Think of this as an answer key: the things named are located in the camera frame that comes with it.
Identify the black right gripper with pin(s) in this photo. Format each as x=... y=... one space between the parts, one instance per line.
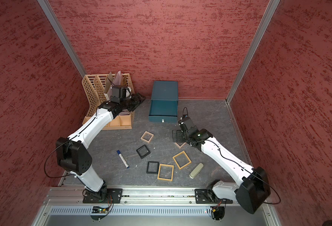
x=178 y=133

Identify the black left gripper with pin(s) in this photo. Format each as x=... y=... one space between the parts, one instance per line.
x=137 y=100

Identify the small beige brooch box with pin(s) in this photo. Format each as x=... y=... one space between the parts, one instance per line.
x=180 y=145
x=147 y=137

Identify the teal top drawer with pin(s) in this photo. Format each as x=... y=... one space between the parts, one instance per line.
x=163 y=111

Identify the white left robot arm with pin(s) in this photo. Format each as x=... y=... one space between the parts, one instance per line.
x=72 y=154

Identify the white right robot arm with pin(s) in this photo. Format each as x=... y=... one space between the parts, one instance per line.
x=251 y=187

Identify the teal stacked drawer cabinet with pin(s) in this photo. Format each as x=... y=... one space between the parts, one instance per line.
x=165 y=90

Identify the large tan brooch box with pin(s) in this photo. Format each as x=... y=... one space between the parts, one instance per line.
x=182 y=160
x=165 y=172

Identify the small black brooch box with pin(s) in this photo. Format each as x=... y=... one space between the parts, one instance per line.
x=143 y=151
x=152 y=167

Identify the lilac plastic folder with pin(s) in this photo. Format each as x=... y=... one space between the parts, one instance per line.
x=116 y=79

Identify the brown printed cardboard sheet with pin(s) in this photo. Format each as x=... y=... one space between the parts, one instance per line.
x=108 y=82

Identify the beige oblong case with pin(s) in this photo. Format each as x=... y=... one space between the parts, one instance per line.
x=196 y=170

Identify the blue white marker pen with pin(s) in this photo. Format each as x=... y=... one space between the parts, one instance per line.
x=123 y=159

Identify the left controller board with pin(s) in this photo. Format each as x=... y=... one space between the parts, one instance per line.
x=100 y=210

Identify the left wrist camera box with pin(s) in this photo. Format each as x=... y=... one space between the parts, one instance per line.
x=119 y=93

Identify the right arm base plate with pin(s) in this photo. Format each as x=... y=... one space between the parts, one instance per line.
x=206 y=196

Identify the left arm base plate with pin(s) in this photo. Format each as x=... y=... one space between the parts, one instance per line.
x=110 y=195

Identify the aluminium front rail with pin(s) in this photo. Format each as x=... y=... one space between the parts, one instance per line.
x=147 y=206

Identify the aluminium left corner post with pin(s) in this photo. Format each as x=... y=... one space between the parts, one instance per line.
x=51 y=16

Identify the aluminium corner post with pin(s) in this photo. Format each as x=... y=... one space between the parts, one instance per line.
x=51 y=16
x=266 y=18

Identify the aluminium right corner post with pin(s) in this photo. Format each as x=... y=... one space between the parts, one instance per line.
x=266 y=18

